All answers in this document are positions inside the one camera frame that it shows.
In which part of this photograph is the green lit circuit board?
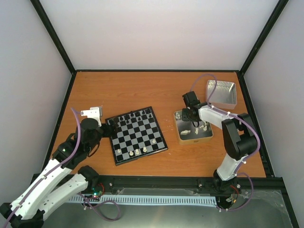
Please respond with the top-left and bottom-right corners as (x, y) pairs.
(92, 183), (105, 198)

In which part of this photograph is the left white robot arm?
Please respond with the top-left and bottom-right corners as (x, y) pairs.
(0, 118), (117, 228)

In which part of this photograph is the light blue cable duct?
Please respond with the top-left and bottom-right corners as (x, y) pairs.
(68, 192), (218, 208)

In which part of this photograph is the black aluminium frame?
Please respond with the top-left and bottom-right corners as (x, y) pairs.
(14, 0), (304, 228)

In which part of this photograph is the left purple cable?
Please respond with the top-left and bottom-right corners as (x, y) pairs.
(2, 107), (122, 228)

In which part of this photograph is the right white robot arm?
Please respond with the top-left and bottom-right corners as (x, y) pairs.
(182, 101), (261, 192)

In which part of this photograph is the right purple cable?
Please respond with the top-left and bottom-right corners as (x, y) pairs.
(190, 74), (261, 212)

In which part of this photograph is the black and silver chessboard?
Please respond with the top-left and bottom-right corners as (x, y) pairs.
(110, 107), (168, 166)

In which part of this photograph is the black chess piece set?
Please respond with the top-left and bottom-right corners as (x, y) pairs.
(113, 107), (155, 127)

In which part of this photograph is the purple cable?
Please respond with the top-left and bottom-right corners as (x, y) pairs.
(2, 107), (122, 228)
(190, 74), (261, 212)

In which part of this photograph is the gold metal tin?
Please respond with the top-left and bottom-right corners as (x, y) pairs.
(174, 111), (213, 145)

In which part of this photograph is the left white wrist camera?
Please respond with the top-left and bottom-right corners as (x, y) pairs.
(80, 106), (103, 127)

